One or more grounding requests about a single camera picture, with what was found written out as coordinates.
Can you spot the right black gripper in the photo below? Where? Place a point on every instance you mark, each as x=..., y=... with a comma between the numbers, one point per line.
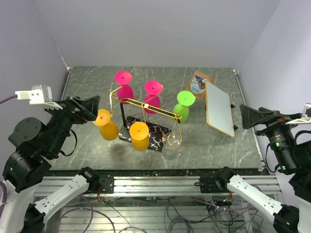
x=250, y=116

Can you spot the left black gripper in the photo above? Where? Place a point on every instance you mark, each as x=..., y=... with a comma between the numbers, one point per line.
x=90, y=104

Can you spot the orange wine glass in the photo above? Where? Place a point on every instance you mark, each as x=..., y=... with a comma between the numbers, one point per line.
x=139, y=133
x=108, y=129

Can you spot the green wine glass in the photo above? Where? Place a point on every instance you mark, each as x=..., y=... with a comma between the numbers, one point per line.
x=185, y=100

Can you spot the clear wine glass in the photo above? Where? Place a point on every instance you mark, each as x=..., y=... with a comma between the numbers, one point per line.
x=171, y=142

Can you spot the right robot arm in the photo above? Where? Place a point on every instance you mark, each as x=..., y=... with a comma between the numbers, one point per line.
x=294, y=159

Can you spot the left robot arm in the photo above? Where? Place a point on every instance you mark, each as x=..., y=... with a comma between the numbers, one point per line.
x=36, y=145

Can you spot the back pink wine glass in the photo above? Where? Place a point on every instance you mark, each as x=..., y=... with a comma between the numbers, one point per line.
x=125, y=91

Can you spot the brown hello card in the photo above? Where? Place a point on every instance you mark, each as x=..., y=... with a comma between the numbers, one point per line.
x=197, y=84

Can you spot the white board with gold frame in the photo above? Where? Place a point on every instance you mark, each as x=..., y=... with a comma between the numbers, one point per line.
x=218, y=110

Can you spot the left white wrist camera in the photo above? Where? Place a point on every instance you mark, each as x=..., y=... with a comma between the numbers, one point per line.
x=40, y=95

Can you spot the gold wire wine glass rack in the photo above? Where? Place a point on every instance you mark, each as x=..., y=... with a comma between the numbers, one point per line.
x=156, y=132

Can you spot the aluminium frame rail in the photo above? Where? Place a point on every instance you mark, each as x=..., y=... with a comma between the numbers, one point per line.
x=179, y=186

